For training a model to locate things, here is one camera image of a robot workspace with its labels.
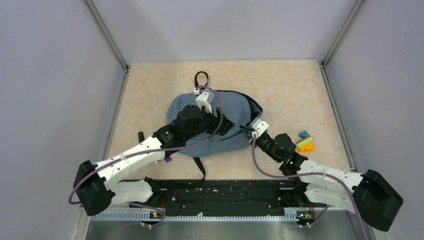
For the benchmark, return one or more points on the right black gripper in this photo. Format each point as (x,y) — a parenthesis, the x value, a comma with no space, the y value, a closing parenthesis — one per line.
(257,139)

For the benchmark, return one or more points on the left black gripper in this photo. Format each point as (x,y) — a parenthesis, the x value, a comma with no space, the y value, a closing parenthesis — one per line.
(225,125)

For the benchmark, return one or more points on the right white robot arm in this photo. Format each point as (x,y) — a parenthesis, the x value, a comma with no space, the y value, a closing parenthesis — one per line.
(368,195)

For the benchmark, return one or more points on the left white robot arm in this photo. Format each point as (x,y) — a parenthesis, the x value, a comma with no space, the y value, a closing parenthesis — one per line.
(94,183)

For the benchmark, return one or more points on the colourful block stack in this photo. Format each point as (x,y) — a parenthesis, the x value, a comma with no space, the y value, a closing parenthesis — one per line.
(305,144)

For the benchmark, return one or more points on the purple black highlighter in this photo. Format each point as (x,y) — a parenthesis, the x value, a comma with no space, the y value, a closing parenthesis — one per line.
(168,159)

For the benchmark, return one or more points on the green black marker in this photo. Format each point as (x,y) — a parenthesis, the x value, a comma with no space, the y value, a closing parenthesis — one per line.
(141,136)

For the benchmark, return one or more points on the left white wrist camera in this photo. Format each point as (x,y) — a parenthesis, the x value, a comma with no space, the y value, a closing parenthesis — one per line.
(204,100)

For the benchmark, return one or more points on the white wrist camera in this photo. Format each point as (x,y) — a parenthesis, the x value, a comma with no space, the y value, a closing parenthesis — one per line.
(204,100)
(258,127)

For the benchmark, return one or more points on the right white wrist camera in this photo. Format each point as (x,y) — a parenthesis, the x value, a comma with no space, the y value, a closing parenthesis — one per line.
(258,127)

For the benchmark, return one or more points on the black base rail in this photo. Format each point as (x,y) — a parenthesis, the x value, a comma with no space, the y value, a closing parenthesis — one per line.
(228,200)

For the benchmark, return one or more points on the left aluminium frame post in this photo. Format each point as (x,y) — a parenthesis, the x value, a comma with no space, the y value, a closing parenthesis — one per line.
(106,34)

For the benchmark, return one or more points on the aluminium frame post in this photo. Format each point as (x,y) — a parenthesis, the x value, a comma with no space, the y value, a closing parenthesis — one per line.
(357,7)
(106,34)

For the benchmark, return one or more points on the right aluminium frame post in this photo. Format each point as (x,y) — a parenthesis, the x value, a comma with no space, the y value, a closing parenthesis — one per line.
(357,7)

